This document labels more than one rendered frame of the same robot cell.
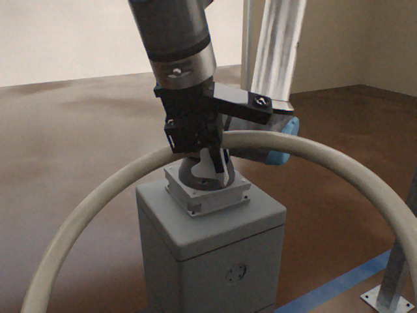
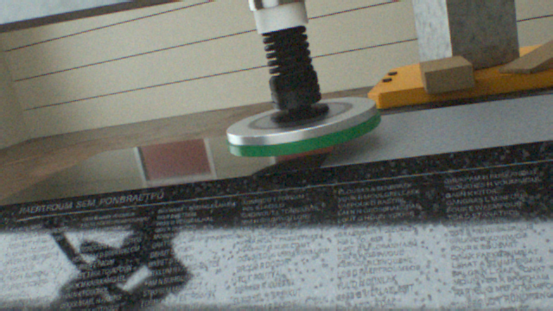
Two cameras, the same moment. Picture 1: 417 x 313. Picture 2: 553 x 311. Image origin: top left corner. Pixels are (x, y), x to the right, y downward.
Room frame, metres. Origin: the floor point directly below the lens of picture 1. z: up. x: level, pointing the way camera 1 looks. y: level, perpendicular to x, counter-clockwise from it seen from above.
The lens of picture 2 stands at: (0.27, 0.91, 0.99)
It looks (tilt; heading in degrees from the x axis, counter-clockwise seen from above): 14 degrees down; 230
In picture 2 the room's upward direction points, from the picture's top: 12 degrees counter-clockwise
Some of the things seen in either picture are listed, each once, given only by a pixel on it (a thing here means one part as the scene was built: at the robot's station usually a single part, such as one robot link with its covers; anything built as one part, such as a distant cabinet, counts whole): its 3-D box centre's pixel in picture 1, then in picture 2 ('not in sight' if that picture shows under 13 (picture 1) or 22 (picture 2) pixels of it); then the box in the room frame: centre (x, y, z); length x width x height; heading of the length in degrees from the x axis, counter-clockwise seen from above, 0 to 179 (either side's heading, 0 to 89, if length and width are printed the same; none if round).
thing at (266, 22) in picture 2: not in sight; (280, 15); (-0.23, 0.38, 1.00); 0.07 x 0.07 x 0.04
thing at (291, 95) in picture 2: not in sight; (295, 92); (-0.23, 0.38, 0.89); 0.07 x 0.07 x 0.01
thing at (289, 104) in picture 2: not in sight; (296, 99); (-0.23, 0.38, 0.88); 0.07 x 0.07 x 0.01
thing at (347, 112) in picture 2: not in sight; (301, 119); (-0.23, 0.38, 0.86); 0.21 x 0.21 x 0.01
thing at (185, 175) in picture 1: (206, 163); not in sight; (1.00, 0.00, 0.98); 0.19 x 0.19 x 0.10
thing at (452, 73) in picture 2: not in sight; (444, 73); (-0.82, 0.26, 0.81); 0.20 x 0.10 x 0.05; 36
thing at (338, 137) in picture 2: not in sight; (301, 122); (-0.23, 0.38, 0.85); 0.22 x 0.22 x 0.04
